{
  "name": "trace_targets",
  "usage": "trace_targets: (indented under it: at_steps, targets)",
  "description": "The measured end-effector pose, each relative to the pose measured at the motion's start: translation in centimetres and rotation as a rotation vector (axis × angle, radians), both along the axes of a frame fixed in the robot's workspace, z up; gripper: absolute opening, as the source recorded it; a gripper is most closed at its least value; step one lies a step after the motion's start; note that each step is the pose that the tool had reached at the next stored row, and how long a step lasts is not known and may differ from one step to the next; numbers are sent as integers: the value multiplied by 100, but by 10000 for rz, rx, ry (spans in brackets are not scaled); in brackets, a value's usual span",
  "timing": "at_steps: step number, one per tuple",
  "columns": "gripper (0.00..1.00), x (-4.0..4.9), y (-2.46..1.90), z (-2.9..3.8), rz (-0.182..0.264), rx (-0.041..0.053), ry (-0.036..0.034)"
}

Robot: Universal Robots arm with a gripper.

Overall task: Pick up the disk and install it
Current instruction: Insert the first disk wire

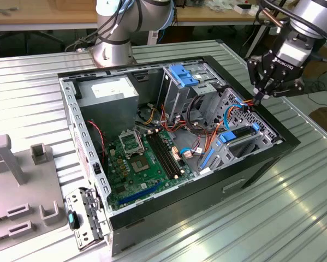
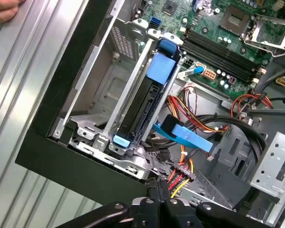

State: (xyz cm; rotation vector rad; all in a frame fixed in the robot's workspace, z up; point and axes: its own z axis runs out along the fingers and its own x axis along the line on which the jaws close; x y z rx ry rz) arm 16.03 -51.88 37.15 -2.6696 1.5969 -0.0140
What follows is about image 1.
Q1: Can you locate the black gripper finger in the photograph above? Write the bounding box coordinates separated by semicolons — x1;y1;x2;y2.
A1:
246;55;271;102
262;77;306;102

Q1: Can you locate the coloured power wire black plug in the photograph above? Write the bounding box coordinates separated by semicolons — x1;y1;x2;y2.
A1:
235;97;259;113

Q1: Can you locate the blue data wire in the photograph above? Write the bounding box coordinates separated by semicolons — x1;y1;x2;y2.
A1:
223;97;247;132

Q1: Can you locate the hard disk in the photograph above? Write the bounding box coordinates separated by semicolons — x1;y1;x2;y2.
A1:
200;122;261;171

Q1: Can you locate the grey disk bay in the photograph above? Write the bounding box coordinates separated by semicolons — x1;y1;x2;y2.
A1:
197;87;286;175

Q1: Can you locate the cardboard box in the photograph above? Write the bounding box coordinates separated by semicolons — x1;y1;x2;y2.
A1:
302;40;327;80

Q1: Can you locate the brown box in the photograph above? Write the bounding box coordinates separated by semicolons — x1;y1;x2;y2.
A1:
309;106;327;137

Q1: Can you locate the white box black lid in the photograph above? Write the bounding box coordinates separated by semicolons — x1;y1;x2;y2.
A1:
233;3;253;14

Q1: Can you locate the blue drive latch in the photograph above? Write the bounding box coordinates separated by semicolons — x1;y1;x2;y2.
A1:
169;64;201;88

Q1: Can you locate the wooden desk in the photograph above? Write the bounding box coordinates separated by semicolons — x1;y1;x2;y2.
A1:
175;0;289;27
0;0;98;31

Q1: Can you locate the grey drive cage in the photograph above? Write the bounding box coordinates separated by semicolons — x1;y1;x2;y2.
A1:
158;62;228;123

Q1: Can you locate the white upright box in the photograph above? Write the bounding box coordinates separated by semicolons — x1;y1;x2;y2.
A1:
147;30;159;46

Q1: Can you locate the black RAM slot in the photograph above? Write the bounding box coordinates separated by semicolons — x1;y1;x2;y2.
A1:
150;133;175;180
153;132;178;179
146;133;171;180
157;132;182;178

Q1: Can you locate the metal socket cover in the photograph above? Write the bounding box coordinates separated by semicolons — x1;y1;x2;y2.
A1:
118;130;145;158

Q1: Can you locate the green motherboard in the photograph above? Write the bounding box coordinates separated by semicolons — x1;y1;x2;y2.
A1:
105;129;195;211

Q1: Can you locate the CPU socket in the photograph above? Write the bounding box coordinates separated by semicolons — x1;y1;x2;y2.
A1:
129;154;152;175

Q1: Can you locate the black PC case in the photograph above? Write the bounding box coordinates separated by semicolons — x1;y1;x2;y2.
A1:
57;55;302;257

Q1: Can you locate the grey power supply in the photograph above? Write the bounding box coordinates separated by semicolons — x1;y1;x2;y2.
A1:
76;78;140;137

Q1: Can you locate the blue expansion slot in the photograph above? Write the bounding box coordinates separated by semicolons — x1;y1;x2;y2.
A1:
117;182;162;207

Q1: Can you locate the black blue retainer latch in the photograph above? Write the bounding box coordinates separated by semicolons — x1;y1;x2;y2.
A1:
67;209;81;230

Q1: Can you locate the grey parts rack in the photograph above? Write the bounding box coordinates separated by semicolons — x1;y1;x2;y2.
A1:
0;133;68;248

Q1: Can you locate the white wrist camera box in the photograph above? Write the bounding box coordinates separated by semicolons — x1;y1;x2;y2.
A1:
277;40;313;68

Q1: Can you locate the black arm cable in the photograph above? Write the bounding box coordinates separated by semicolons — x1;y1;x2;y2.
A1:
255;0;327;62

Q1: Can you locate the orange red wire bundle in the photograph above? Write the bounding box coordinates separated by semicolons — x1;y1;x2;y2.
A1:
159;102;225;153

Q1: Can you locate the yellow orange wire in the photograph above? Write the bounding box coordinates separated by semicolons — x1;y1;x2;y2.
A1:
137;104;160;126

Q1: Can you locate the red black fan wire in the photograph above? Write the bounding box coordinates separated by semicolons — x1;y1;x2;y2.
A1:
86;120;107;165

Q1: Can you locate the silver slot bracket retainer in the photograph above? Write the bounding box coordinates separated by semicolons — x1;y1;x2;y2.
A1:
66;187;111;252

